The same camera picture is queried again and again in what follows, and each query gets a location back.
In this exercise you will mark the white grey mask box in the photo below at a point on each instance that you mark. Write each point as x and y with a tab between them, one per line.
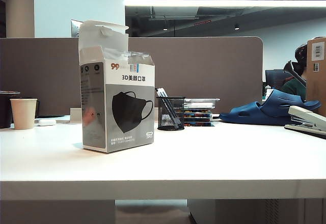
127	101

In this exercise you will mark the colourful print flat box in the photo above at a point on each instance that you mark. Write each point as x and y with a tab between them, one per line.
197	122
197	112

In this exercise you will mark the clear plastic flat box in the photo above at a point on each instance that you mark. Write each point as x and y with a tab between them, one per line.
201	103

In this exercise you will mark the brown cardboard box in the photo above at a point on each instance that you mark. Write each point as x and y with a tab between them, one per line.
318	86

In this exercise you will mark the white capped pen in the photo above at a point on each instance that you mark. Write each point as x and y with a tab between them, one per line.
163	92
158	91

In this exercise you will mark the black mesh pen holder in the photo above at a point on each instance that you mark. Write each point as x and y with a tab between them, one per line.
175	107

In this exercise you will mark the brown desk divider panel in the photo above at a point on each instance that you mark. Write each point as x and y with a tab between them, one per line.
203	68

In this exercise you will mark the blue rubber slipper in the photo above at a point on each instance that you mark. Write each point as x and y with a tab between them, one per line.
244	117
285	101

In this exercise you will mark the white card stand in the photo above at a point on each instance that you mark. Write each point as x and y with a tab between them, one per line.
76	115

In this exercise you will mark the red LED sign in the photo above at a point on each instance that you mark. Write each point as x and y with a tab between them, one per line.
203	22

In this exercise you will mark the black ceiling spotlight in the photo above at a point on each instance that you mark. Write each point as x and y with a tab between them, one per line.
237	26

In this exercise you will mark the white ceiling light strip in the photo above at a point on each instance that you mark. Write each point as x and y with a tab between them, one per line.
216	2

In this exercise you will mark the black computer monitor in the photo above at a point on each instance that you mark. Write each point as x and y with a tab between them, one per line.
274	77

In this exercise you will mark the white earbuds case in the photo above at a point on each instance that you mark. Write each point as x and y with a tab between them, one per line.
46	121

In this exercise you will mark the person in green shirt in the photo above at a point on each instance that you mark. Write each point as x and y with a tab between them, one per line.
294	87

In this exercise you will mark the grey under-desk cabinet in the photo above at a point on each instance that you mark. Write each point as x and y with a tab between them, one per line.
242	212

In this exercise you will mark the beige paper cup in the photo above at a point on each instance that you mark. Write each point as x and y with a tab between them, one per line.
24	114

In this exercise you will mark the white grey stapler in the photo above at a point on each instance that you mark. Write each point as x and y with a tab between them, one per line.
305	114

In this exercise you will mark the black round container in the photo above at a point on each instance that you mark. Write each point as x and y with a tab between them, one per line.
4	112

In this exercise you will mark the metal wall switch plate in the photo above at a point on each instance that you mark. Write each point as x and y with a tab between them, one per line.
74	29

